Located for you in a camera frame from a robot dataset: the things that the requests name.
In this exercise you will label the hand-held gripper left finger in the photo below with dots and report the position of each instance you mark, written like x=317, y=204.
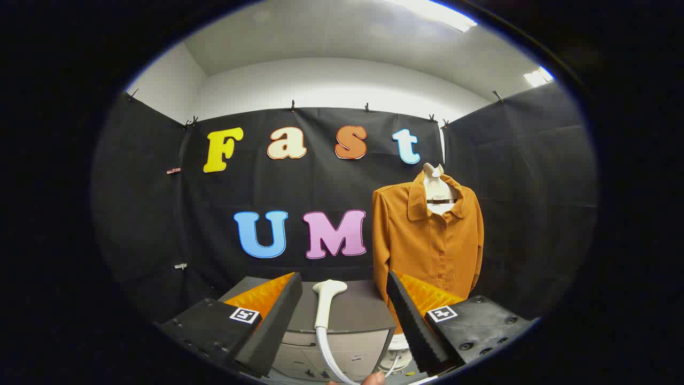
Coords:
x=278, y=321

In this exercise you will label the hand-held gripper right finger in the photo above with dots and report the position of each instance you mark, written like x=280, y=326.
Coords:
x=411, y=326

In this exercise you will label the white garment steamer base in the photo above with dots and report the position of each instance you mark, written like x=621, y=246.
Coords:
x=398, y=343

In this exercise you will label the orange button shirt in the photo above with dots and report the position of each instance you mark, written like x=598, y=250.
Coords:
x=427, y=240

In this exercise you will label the white garment hanger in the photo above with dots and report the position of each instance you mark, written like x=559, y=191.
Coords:
x=435, y=187

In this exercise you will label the grey cabinet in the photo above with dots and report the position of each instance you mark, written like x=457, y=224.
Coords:
x=358, y=310

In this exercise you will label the row of black clips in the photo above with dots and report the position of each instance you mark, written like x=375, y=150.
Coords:
x=292, y=106

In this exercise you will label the small ceiling light panel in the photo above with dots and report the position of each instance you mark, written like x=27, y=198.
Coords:
x=537, y=76

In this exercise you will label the long ceiling light panel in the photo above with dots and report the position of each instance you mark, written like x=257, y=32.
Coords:
x=438, y=15

